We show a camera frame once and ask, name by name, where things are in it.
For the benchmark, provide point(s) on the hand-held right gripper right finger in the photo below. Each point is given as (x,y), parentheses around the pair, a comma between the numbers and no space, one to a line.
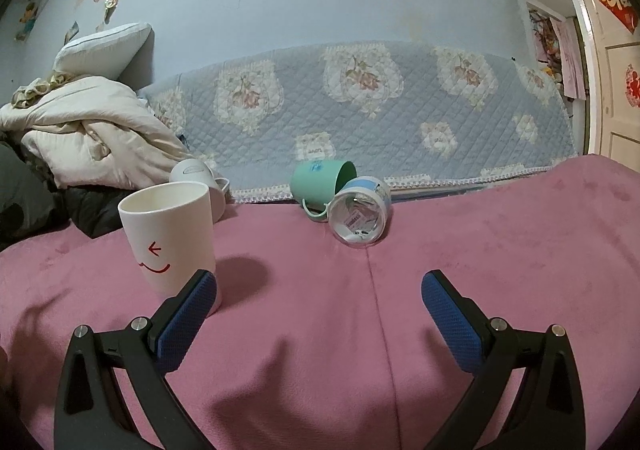
(449,317)

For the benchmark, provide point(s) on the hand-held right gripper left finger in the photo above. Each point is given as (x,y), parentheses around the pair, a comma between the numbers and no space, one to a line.
(186,325)

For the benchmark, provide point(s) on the clear cup with blue band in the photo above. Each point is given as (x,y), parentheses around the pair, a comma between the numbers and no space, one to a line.
(357,217)

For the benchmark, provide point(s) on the white smiley face cup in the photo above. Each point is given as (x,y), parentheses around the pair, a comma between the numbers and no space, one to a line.
(167,235)

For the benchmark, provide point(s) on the white cup lying behind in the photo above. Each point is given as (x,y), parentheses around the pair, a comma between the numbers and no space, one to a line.
(197,180)

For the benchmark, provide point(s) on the pink velvet blanket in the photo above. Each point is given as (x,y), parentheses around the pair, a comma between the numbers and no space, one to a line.
(320,310)

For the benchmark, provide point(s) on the black jacket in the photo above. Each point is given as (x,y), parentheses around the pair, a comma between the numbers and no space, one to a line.
(95,212)

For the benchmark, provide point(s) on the blue floral quilted bedspread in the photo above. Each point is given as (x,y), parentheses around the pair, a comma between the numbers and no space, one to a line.
(380,120)

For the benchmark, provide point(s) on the cream crumpled comforter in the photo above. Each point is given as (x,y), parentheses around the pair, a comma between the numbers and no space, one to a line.
(95,130)

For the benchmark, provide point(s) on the light blue pillow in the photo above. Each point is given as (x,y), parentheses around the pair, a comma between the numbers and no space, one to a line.
(102,50)

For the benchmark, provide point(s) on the cream wooden door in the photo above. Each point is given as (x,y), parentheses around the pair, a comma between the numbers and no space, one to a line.
(612,65)

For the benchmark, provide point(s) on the cartoon wall sticker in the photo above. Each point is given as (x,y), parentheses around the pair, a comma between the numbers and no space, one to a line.
(27,20)

